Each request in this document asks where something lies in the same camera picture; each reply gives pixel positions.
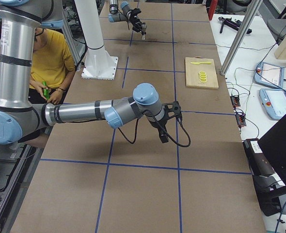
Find steel jigger cup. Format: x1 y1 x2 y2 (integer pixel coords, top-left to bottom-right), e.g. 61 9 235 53
141 32 146 40

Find yellow plastic knife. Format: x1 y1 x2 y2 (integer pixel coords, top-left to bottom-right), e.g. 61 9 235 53
190 61 212 65

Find wooden cutting board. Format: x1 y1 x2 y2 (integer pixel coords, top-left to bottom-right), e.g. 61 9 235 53
185 57 219 89

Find black handheld tool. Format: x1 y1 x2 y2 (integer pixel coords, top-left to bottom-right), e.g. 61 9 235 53
218 17 242 33

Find person in yellow shirt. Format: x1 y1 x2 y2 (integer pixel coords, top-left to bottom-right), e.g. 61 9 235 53
12 27 76 149

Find black box with label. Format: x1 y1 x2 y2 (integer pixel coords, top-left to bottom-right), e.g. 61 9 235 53
243 138 275 177

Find green plastic tool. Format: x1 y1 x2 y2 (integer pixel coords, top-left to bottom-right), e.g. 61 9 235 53
42 81 51 100

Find black computer monitor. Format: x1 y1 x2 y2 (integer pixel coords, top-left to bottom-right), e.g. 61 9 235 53
258 114 286 184

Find lower teach pendant tablet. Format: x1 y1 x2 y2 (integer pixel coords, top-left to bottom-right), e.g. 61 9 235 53
259 88 286 120

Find teach pendant tablet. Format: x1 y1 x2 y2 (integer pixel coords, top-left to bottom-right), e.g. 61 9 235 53
254 62 284 88
259 88 286 120

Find upper teach pendant tablet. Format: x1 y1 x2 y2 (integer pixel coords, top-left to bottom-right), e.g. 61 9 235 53
254 62 284 88

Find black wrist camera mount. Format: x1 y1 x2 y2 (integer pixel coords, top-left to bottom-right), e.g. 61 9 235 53
162 101 182 122

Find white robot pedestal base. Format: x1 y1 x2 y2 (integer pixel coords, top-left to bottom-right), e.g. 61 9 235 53
75 0 118 80

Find aluminium frame post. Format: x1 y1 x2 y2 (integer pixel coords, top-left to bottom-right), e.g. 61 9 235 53
220 0 263 76

